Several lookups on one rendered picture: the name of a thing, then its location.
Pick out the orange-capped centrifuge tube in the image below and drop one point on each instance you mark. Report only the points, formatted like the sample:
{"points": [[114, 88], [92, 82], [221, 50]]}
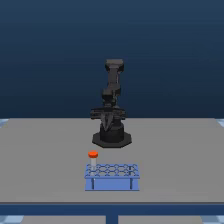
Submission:
{"points": [[93, 164]]}

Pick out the blue tube rack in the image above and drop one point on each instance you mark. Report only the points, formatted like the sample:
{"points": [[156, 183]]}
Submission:
{"points": [[112, 177]]}

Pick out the dark six-joint robot arm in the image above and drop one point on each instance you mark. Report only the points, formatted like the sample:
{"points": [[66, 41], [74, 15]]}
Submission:
{"points": [[113, 78]]}

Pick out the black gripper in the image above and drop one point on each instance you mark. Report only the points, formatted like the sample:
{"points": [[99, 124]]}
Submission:
{"points": [[108, 112]]}

